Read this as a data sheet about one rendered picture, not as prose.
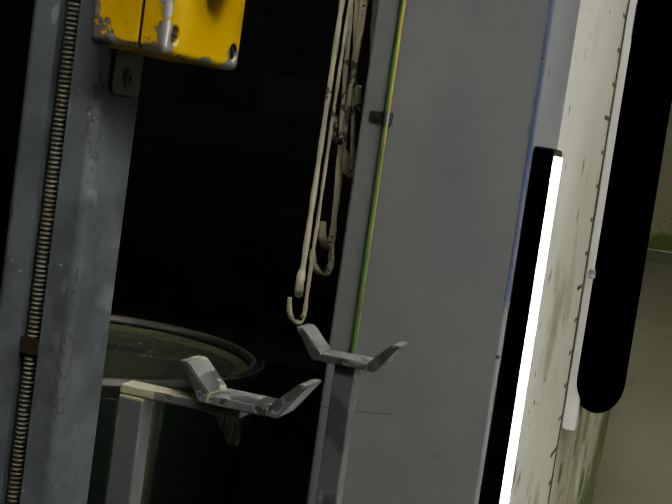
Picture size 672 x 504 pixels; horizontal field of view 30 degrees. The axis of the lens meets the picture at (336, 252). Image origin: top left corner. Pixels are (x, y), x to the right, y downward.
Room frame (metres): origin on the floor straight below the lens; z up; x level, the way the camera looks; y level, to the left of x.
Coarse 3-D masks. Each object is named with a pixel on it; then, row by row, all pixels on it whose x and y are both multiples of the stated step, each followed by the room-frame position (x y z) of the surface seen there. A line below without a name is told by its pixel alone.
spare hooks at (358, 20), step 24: (360, 0) 1.37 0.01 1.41; (336, 24) 1.35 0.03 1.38; (360, 24) 1.37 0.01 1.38; (336, 48) 1.35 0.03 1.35; (360, 48) 1.38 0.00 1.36; (336, 96) 1.35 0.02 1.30; (360, 96) 1.36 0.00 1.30; (336, 120) 1.36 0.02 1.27; (336, 168) 1.39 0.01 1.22; (312, 192) 1.35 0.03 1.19; (336, 192) 1.39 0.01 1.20; (312, 216) 1.35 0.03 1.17; (336, 216) 1.39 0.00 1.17; (312, 264) 1.35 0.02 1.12; (288, 312) 1.32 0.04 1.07
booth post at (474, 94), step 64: (384, 0) 1.29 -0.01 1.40; (448, 0) 1.27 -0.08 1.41; (512, 0) 1.25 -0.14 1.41; (576, 0) 1.38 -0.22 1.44; (384, 64) 1.29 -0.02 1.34; (448, 64) 1.27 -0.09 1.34; (512, 64) 1.25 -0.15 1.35; (448, 128) 1.27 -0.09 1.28; (512, 128) 1.25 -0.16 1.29; (384, 192) 1.28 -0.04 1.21; (448, 192) 1.27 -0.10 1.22; (512, 192) 1.25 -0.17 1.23; (384, 256) 1.28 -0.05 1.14; (448, 256) 1.26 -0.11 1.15; (512, 256) 1.24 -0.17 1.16; (384, 320) 1.28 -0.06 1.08; (448, 320) 1.26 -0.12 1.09; (384, 384) 1.28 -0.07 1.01; (448, 384) 1.26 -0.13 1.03; (320, 448) 1.29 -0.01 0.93; (384, 448) 1.27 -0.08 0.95; (448, 448) 1.25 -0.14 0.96
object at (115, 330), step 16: (112, 336) 2.17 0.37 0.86; (128, 336) 2.18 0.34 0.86; (144, 336) 2.19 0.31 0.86; (160, 336) 2.20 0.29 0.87; (176, 336) 2.21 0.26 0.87; (112, 352) 2.01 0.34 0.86; (128, 352) 2.04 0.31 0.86; (144, 352) 2.06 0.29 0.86; (160, 352) 2.08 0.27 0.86; (176, 352) 2.10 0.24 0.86; (192, 352) 2.12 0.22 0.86; (208, 352) 2.14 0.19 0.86; (224, 352) 2.13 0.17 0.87; (112, 368) 1.89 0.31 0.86; (128, 368) 1.91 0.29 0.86; (144, 368) 1.93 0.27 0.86; (160, 368) 1.95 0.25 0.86; (176, 368) 1.96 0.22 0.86; (224, 368) 2.01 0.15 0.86; (240, 368) 2.01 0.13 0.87
